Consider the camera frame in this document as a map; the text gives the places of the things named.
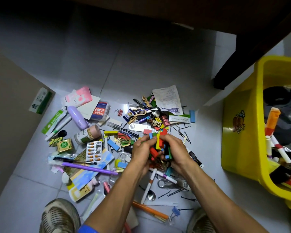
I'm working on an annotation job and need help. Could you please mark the person's right hand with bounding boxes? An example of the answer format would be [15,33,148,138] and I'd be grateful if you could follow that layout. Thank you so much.
[160,134,195,177]

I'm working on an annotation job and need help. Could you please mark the person's left hand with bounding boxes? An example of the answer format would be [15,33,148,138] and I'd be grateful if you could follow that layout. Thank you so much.
[131,136,158,178]

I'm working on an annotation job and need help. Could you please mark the pile of coloured blocks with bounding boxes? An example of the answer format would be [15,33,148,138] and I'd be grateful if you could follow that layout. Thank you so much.
[103,110,196,176]

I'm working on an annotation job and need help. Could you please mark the white purple marker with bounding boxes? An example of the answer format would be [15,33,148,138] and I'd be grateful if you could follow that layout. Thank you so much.
[149,167,178,184]

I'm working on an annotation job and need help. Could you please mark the yellow plastic spoon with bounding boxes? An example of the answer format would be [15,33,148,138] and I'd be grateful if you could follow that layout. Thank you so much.
[114,159,125,173]

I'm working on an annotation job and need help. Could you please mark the white bottle opener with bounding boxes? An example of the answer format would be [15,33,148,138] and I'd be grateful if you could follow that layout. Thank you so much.
[157,178,191,191]

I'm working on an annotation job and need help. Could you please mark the white orange pen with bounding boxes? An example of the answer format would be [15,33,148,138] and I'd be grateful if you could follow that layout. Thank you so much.
[140,168,158,205]

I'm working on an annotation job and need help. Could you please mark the white green sachet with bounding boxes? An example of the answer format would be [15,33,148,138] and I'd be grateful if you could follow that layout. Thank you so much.
[168,114,191,124]

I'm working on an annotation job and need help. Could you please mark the small metal spoon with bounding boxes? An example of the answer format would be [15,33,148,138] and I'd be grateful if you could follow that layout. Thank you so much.
[138,184,157,202]

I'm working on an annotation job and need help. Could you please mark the blue clip with portrait card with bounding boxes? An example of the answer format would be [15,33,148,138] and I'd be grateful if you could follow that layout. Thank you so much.
[123,109,135,122]

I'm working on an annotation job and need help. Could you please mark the pink pen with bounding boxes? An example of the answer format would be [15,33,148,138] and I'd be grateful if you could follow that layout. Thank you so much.
[103,181,132,233]

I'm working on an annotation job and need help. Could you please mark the orange pill blister pack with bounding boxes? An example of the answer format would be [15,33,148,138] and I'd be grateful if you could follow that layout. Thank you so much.
[85,141,103,163]

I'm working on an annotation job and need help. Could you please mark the blue binder clip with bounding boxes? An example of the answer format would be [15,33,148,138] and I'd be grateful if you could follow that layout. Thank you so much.
[168,206,181,225]

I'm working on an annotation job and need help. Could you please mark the purple toothbrush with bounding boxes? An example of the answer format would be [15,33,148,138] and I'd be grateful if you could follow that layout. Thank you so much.
[61,162,119,176]

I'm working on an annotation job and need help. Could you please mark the blue card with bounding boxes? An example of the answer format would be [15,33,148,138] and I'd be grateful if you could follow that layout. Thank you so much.
[71,149,115,191]

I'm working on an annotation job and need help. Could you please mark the navy red small box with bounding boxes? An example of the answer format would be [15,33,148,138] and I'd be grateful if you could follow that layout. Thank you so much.
[90,101,111,122]

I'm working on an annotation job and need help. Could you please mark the gold green patterned card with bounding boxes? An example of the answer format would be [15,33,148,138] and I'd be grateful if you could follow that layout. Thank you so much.
[64,149,88,177]

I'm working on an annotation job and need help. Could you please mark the wooden chopsticks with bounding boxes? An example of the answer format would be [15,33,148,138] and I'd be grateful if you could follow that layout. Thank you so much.
[149,213,170,224]

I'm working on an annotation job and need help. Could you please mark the white sponge block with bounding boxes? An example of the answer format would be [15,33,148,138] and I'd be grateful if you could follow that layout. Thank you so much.
[125,207,139,230]

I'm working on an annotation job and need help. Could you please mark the yellow plastic bin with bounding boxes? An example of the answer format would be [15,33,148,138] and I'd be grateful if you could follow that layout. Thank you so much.
[221,55,291,213]

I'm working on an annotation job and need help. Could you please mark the black pen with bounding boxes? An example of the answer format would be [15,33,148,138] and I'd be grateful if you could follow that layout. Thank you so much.
[52,157,97,166]

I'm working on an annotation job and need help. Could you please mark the white printed card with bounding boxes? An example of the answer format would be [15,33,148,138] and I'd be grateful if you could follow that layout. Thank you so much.
[76,95,101,120]

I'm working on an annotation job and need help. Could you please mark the white green label pouch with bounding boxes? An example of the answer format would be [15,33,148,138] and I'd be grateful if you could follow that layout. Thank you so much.
[81,191,106,222]

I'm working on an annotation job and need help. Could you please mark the yellow card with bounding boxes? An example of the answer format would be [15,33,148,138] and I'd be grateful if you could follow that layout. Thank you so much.
[67,177,100,203]

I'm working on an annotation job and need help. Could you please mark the lilac capsule device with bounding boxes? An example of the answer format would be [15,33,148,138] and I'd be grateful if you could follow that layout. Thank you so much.
[67,105,90,131]

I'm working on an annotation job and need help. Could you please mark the green yellow tea sachet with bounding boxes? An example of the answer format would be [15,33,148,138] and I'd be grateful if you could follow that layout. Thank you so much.
[57,138,74,154]

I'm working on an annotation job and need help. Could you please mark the black car key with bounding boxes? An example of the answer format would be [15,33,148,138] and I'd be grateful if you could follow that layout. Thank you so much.
[51,129,68,140]

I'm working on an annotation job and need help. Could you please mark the pink white bunny packet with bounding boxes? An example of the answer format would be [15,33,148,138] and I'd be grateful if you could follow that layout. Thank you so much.
[62,86,93,107]

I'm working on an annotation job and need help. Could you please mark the white green pen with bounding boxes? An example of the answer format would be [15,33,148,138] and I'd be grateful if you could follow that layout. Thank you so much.
[44,116,72,141]

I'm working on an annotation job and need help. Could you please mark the white marker pen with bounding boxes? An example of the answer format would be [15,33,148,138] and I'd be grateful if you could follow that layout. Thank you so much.
[265,135,273,158]

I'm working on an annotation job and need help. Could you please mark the clear bag of floss picks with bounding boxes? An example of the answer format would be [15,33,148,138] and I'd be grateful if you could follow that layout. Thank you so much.
[48,151,77,165]

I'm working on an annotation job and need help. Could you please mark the green white sachet strip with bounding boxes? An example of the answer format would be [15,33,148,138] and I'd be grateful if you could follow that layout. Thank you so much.
[41,109,67,135]

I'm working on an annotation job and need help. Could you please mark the white red pen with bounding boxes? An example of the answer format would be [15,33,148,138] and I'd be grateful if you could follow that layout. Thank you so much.
[270,134,291,164]

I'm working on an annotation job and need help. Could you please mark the orange red pen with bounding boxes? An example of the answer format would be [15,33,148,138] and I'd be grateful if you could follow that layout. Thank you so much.
[264,107,281,137]

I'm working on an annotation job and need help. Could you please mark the black cloth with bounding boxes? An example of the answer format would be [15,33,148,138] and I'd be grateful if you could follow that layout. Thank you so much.
[269,165,291,185]

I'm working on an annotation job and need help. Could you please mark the black sleep mask packet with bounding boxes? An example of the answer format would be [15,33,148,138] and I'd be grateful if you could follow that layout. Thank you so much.
[263,86,291,107]
[264,104,291,153]

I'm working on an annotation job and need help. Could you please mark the dark wooden bed frame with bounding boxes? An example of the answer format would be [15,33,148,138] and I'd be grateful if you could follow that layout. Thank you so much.
[63,0,291,90]

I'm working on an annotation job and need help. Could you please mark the person's right forearm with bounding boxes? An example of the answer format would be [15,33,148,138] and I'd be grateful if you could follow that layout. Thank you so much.
[183,162,270,233]

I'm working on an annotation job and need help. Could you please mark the person's left forearm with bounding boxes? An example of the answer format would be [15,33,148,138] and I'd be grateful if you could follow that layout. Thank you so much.
[83,165,146,233]

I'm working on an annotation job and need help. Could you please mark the person's right shoe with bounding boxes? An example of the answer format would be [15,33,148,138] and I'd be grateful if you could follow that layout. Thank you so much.
[185,207,216,233]

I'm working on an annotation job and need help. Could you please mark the person's shoe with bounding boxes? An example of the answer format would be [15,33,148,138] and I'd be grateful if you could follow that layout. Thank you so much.
[38,198,81,233]
[185,207,216,233]

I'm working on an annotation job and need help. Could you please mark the person's left shoe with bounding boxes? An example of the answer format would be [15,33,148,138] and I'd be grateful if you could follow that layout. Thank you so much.
[38,198,81,233]

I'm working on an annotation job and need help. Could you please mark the blue wristband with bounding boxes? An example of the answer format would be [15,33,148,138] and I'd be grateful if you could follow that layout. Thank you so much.
[77,224,99,233]

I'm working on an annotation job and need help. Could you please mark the green white small box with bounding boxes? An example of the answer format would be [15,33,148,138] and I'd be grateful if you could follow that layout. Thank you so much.
[28,87,53,115]

